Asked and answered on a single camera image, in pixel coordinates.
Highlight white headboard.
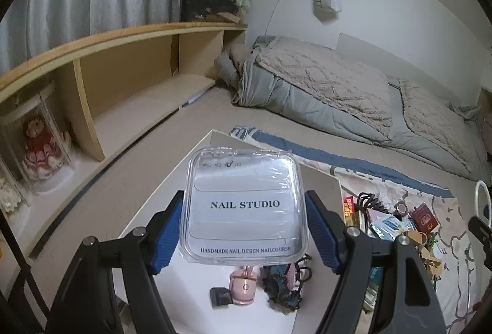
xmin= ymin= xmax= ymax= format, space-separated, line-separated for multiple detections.
xmin=336 ymin=32 xmax=467 ymax=106

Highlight beige quilted pillow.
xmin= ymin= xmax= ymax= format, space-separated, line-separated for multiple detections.
xmin=400 ymin=78 xmax=487 ymax=173
xmin=256 ymin=38 xmax=393 ymax=138

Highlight black bag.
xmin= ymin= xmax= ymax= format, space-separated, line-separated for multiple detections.
xmin=181 ymin=0 xmax=247 ymax=24

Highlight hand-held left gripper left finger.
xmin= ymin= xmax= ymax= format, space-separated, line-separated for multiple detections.
xmin=46 ymin=190 xmax=185 ymax=334

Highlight wooden block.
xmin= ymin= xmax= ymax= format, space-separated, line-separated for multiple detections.
xmin=407 ymin=228 xmax=429 ymax=247

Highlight dark teal hair accessory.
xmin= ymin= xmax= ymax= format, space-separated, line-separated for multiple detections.
xmin=261 ymin=259 xmax=313 ymax=309

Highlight red booklet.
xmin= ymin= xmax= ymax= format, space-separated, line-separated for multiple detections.
xmin=409 ymin=203 xmax=439 ymax=233

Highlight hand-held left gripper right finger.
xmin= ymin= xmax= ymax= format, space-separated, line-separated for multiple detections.
xmin=305 ymin=190 xmax=446 ymax=334

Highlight pink small device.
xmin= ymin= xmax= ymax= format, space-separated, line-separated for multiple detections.
xmin=228 ymin=267 xmax=257 ymax=304

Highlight white doll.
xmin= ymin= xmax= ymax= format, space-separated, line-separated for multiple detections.
xmin=0 ymin=165 xmax=24 ymax=215

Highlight clear doll case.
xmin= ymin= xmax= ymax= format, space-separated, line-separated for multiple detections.
xmin=0 ymin=84 xmax=75 ymax=196

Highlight small black box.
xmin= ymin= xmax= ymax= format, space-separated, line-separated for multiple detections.
xmin=209 ymin=286 xmax=233 ymax=307

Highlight doll in red dress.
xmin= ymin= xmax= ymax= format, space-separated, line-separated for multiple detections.
xmin=21 ymin=115 xmax=66 ymax=181

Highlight clear plastic nail box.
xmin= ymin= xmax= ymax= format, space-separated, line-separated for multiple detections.
xmin=180 ymin=147 xmax=310 ymax=264

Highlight white ring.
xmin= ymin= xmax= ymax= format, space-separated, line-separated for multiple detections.
xmin=474 ymin=180 xmax=492 ymax=227

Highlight wooden shelf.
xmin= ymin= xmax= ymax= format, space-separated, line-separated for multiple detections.
xmin=0 ymin=22 xmax=248 ymax=269

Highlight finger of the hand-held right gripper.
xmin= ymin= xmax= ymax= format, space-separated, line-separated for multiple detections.
xmin=468 ymin=217 xmax=492 ymax=247

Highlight blue white packets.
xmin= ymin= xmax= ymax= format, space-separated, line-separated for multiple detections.
xmin=369 ymin=215 xmax=410 ymax=240

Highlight printed blanket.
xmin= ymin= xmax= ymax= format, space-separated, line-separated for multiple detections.
xmin=227 ymin=124 xmax=477 ymax=334

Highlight black hair claw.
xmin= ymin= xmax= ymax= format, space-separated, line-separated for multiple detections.
xmin=357 ymin=193 xmax=389 ymax=215

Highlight white cardboard box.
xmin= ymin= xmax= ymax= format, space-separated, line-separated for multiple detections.
xmin=117 ymin=129 xmax=343 ymax=334

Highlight grey duvet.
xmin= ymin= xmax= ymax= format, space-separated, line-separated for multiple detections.
xmin=214 ymin=36 xmax=490 ymax=181

